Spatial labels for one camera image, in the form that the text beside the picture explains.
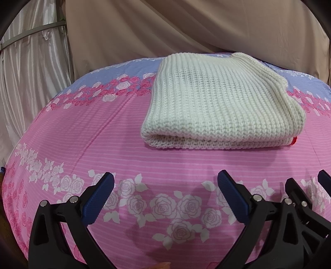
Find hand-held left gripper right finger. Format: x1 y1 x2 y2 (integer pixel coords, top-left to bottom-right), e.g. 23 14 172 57
217 170 304 269

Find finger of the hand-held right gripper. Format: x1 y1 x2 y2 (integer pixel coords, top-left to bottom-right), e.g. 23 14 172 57
284 178 331 249
318 169 331 190

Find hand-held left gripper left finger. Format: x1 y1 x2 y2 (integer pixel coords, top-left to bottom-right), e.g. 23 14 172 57
28 172 115 269

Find white knit sweater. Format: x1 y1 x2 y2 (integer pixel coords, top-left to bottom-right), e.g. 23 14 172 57
140 52 307 150

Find pink blue rose-print bedsheet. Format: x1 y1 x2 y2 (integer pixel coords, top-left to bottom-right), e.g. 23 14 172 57
0 52 331 269

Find white satin curtain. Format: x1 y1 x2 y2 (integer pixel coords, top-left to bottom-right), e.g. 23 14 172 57
0 0 75 166

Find grey metal rod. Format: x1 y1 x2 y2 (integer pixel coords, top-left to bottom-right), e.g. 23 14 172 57
0 21 66 50

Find beige curtain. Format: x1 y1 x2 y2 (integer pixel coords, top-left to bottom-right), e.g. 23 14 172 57
65 0 331 86

